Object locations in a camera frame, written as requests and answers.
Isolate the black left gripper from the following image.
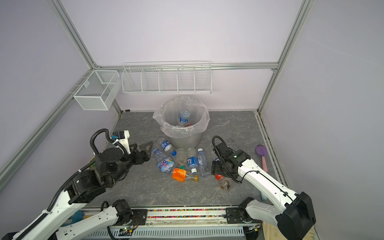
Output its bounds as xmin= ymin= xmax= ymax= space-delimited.
xmin=109 ymin=141 xmax=154 ymax=186

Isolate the slim clear bottle white cap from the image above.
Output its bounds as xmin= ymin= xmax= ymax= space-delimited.
xmin=197 ymin=148 xmax=210 ymax=178

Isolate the orange label bottle yellow cap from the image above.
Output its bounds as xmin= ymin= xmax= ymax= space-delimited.
xmin=172 ymin=168 xmax=199 ymax=183

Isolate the blue label bottle front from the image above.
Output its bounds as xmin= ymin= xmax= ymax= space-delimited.
xmin=179 ymin=110 xmax=191 ymax=127

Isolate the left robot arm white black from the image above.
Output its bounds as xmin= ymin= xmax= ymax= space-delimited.
xmin=3 ymin=129 xmax=154 ymax=240

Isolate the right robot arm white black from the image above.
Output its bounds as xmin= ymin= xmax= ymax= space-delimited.
xmin=212 ymin=136 xmax=316 ymax=240

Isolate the clear plastic bin liner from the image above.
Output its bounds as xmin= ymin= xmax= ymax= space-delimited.
xmin=153 ymin=97 xmax=210 ymax=139

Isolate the grey mesh waste bin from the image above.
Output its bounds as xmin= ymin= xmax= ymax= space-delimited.
xmin=154 ymin=96 xmax=210 ymax=148

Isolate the clear bottle blue label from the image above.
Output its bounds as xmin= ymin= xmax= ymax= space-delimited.
xmin=186 ymin=148 xmax=199 ymax=175

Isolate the small bottle dark blue cap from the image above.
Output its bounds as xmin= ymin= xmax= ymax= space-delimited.
xmin=161 ymin=140 xmax=177 ymax=156

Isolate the clear bottle colourful label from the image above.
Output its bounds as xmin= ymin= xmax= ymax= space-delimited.
xmin=153 ymin=148 xmax=175 ymax=174

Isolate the teal garden trowel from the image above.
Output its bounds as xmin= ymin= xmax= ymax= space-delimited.
xmin=261 ymin=193 xmax=268 ymax=202

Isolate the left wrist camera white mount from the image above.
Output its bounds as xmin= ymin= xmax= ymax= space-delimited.
xmin=112 ymin=130 xmax=131 ymax=154

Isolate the clear bottle green neck ring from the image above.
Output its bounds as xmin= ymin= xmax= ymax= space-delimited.
xmin=175 ymin=147 xmax=187 ymax=170

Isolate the white mesh wall basket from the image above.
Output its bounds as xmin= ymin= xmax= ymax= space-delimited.
xmin=74 ymin=70 xmax=122 ymax=111

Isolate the black rail with coloured strip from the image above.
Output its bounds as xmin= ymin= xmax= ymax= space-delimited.
xmin=131 ymin=206 xmax=262 ymax=228

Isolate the aluminium frame enclosure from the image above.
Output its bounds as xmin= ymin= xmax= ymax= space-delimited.
xmin=1 ymin=1 xmax=302 ymax=197

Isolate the white wire wall shelf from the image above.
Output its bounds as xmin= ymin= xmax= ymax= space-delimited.
xmin=121 ymin=61 xmax=213 ymax=94

